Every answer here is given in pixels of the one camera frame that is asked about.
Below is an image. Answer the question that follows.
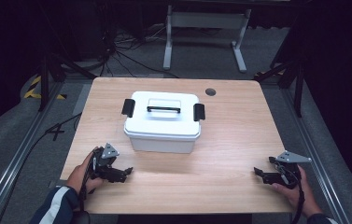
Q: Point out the right hand-held gripper black cable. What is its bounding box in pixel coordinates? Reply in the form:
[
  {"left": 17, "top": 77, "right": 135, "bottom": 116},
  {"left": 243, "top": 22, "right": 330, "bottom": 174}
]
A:
[{"left": 290, "top": 167, "right": 306, "bottom": 224}]

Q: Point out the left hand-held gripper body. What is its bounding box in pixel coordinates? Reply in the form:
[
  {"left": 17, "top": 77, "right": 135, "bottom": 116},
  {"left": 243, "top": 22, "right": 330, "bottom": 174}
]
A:
[{"left": 89, "top": 142, "right": 120, "bottom": 183}]

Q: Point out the left hand-held gripper black cable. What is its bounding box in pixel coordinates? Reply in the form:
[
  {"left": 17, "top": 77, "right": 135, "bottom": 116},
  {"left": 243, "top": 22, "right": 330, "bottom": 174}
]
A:
[{"left": 77, "top": 148, "right": 99, "bottom": 224}]

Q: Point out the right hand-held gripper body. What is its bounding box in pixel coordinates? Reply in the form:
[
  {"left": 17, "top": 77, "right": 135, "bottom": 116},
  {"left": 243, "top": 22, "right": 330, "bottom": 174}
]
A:
[{"left": 268, "top": 150, "right": 313, "bottom": 190}]

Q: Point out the aluminium floor rail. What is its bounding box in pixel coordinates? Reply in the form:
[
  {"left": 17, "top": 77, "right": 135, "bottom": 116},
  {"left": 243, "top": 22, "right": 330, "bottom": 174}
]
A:
[
  {"left": 280, "top": 88, "right": 352, "bottom": 224},
  {"left": 0, "top": 81, "right": 65, "bottom": 224}
]

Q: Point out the grey metal desk frame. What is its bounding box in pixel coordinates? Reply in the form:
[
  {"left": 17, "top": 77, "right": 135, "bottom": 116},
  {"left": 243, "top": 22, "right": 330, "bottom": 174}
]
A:
[{"left": 162, "top": 4, "right": 253, "bottom": 74}]

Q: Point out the yellow black floor tape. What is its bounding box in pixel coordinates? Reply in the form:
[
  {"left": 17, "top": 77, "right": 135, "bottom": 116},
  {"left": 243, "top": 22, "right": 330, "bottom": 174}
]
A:
[{"left": 23, "top": 75, "right": 68, "bottom": 101}]

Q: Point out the white plastic storage box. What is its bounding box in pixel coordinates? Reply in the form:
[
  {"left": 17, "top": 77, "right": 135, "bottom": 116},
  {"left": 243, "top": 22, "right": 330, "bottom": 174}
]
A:
[{"left": 128, "top": 133, "right": 197, "bottom": 155}]

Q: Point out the long black floor cable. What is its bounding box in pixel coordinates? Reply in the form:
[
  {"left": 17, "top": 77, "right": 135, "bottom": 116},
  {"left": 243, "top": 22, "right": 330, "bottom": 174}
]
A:
[{"left": 0, "top": 112, "right": 83, "bottom": 224}]

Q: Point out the black tripod stand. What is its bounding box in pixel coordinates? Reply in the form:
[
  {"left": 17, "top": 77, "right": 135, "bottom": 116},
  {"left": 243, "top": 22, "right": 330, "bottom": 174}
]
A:
[
  {"left": 37, "top": 51, "right": 97, "bottom": 113},
  {"left": 253, "top": 58, "right": 306, "bottom": 119}
]

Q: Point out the person's right hand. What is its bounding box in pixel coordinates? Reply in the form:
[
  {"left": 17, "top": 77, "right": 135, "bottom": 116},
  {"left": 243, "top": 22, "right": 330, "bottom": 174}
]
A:
[{"left": 271, "top": 164, "right": 323, "bottom": 219}]

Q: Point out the bundle of black floor cables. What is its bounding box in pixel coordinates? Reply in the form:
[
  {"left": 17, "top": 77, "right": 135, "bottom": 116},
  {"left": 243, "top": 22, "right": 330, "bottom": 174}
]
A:
[{"left": 98, "top": 23, "right": 181, "bottom": 79}]

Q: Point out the white box lid black handle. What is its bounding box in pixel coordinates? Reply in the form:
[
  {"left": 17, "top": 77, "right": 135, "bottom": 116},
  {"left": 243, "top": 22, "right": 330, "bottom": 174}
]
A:
[{"left": 120, "top": 91, "right": 206, "bottom": 142}]

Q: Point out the hand-held gripper black cable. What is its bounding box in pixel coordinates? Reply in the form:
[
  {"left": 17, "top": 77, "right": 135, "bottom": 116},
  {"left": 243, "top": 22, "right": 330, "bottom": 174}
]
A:
[
  {"left": 77, "top": 148, "right": 99, "bottom": 224},
  {"left": 290, "top": 167, "right": 306, "bottom": 224}
]

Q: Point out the person's left hand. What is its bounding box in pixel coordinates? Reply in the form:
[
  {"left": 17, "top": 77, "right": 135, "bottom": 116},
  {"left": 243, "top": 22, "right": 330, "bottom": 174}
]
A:
[{"left": 66, "top": 148, "right": 105, "bottom": 196}]

